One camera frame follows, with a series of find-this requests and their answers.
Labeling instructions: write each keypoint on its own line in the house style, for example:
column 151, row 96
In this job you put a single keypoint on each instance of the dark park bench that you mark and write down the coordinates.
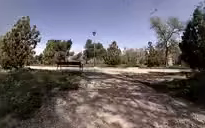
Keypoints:
column 69, row 63

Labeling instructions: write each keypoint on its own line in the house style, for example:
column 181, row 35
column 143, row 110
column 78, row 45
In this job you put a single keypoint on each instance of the thin lamp post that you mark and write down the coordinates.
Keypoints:
column 94, row 50

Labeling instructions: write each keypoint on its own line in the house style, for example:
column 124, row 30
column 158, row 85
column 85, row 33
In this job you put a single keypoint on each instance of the bushy conifer tree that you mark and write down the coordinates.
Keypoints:
column 18, row 46

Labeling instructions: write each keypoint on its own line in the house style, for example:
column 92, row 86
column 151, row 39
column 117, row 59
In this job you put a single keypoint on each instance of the brown dirt path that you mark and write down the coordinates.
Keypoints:
column 116, row 103

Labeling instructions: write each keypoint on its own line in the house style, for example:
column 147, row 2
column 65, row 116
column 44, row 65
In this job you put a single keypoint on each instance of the row of distant trees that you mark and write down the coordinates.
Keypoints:
column 111, row 55

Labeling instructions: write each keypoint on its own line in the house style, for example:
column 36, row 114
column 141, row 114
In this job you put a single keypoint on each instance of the dark dense tree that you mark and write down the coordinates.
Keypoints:
column 198, row 43

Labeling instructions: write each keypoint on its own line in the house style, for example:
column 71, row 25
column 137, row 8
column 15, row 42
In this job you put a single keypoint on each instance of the pale sparse tree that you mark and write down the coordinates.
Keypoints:
column 166, row 36

